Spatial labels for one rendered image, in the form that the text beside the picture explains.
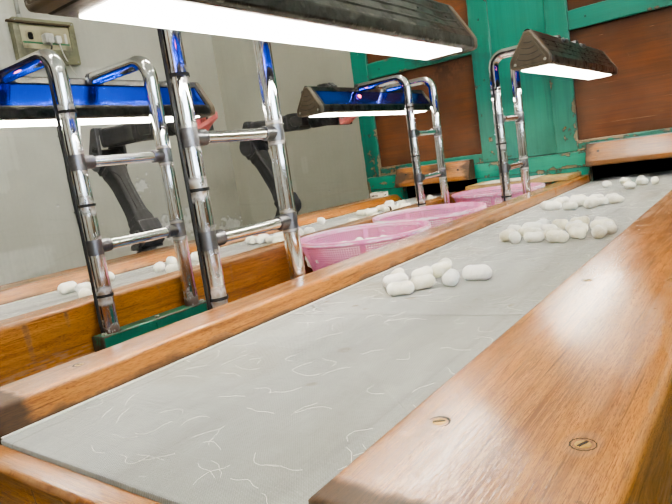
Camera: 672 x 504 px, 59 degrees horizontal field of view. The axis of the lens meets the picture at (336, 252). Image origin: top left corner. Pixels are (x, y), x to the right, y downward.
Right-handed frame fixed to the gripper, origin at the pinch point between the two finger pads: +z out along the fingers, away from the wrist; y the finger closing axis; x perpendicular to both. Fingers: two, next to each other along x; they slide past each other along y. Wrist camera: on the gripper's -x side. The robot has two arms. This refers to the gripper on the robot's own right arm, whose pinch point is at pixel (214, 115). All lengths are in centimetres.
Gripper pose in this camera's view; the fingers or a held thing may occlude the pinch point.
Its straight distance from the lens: 149.4
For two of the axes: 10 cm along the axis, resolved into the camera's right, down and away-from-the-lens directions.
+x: 1.2, 9.8, 1.6
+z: 7.8, 0.0, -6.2
